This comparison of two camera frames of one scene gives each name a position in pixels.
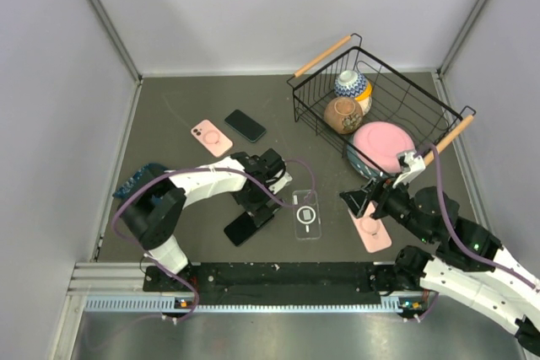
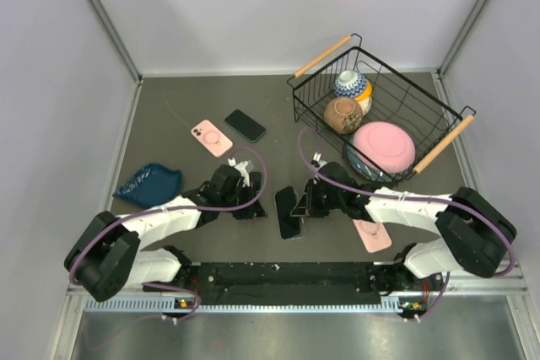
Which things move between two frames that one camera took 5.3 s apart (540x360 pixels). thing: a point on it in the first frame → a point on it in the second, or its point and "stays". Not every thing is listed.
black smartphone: (241, 228) → (285, 200)
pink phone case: (212, 137) stays
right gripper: (355, 200) → (307, 206)
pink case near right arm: (372, 230) stays
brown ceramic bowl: (343, 115) stays
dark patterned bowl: (359, 167) stays
